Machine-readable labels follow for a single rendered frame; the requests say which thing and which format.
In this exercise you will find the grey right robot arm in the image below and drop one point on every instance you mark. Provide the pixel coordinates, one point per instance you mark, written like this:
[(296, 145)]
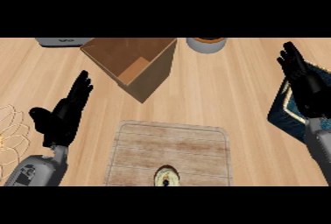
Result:
[(319, 145)]

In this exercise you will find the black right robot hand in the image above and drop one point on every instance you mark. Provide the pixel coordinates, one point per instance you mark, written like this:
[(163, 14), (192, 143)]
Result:
[(307, 87)]

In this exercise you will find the grey round pot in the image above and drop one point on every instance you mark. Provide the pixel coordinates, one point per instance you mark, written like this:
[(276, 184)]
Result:
[(206, 45)]

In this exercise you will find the pale wooden cutting board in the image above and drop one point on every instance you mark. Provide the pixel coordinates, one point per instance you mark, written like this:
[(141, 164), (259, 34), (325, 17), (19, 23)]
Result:
[(167, 151)]

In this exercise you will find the brown open box basket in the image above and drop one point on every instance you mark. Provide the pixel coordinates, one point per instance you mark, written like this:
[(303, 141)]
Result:
[(133, 64)]

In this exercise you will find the grey flat appliance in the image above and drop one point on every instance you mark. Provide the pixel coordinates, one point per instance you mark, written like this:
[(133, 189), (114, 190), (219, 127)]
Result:
[(62, 42)]

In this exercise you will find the dark blue gold-trimmed placemat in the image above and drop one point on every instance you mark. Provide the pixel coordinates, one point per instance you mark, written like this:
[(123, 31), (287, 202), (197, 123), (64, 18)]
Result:
[(287, 116)]

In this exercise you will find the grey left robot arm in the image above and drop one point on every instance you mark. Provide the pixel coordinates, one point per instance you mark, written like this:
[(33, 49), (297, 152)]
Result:
[(40, 169)]

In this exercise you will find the cream frosted cupcake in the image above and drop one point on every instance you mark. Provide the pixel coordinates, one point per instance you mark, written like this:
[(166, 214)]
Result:
[(166, 176)]

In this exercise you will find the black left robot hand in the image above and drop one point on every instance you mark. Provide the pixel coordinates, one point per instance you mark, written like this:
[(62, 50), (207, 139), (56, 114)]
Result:
[(64, 119)]

